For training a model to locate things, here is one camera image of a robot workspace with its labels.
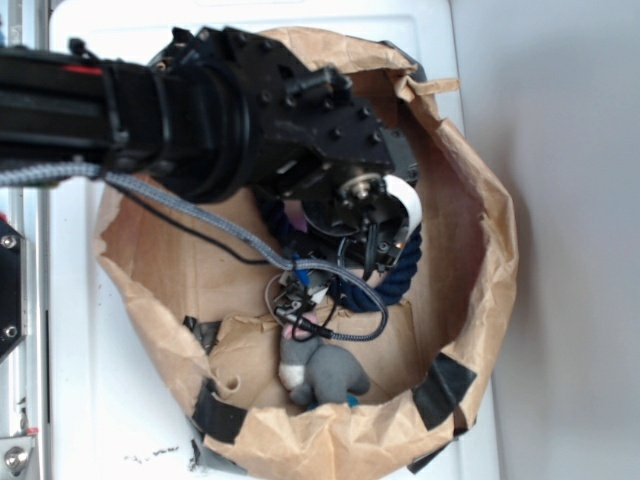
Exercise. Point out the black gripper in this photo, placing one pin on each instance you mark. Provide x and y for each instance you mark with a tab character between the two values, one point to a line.
365	221

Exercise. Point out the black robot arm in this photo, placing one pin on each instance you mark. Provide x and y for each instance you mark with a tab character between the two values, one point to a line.
215	112

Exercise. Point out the grey plush bunny toy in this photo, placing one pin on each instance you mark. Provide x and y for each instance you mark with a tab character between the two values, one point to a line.
315	372

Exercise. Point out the brown paper bag bin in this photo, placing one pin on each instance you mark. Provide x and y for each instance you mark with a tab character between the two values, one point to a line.
203	322

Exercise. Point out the white plastic tray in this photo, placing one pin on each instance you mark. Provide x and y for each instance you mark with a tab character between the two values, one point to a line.
111	415

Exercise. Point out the black metal bracket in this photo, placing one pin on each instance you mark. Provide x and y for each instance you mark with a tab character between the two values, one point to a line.
11	271

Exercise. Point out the aluminium frame rail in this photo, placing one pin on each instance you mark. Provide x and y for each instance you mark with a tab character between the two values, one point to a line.
25	419

